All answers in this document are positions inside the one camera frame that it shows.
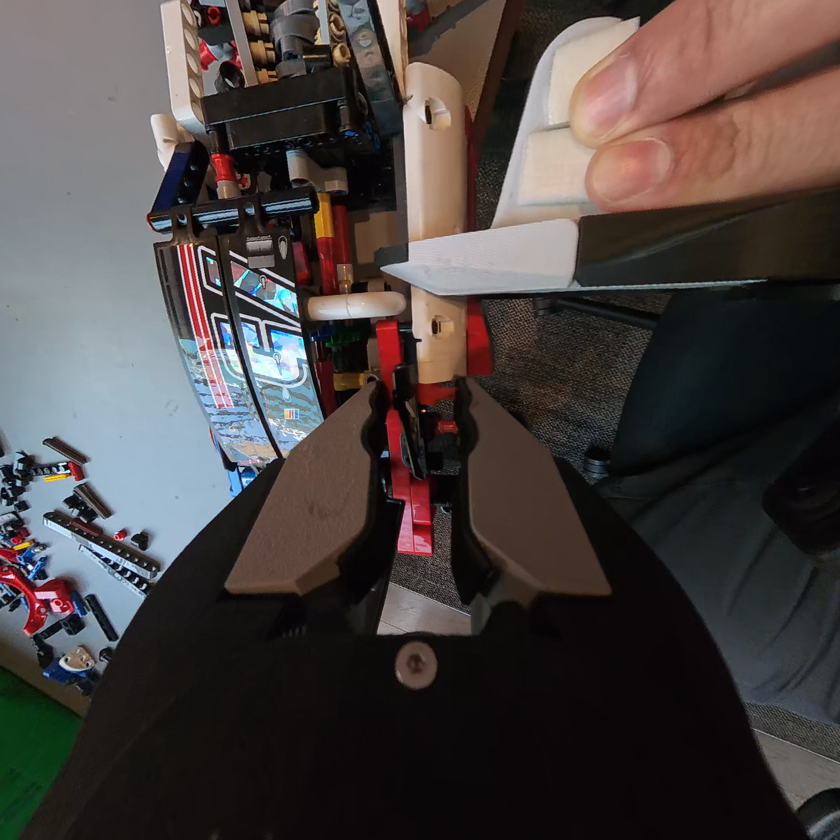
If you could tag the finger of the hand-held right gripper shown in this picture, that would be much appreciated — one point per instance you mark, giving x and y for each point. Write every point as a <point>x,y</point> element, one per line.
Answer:
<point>499,262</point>
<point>392,253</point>

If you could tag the person's right hand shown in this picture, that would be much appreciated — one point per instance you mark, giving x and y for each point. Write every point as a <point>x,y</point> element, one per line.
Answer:
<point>722,98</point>

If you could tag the black office chair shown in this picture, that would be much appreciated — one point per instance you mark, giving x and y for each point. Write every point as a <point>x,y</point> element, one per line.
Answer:
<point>590,312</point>

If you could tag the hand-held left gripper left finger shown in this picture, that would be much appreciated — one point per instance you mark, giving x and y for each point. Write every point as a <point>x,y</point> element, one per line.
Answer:
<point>302,525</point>

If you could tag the red white brick subassembly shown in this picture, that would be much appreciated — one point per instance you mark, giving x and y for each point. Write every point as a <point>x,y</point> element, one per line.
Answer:
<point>436,170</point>

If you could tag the green sheet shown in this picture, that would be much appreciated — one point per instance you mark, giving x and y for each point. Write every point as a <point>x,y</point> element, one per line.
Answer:
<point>33,754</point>

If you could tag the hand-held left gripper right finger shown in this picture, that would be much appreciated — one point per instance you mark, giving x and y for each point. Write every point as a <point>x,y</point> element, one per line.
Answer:
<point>531,525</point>

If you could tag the pile of loose brick parts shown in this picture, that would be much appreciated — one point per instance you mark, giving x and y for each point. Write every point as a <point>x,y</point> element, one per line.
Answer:
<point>39,590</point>

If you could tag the toy brick race car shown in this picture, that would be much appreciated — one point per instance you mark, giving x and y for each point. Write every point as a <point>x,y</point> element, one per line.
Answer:
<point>262,295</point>

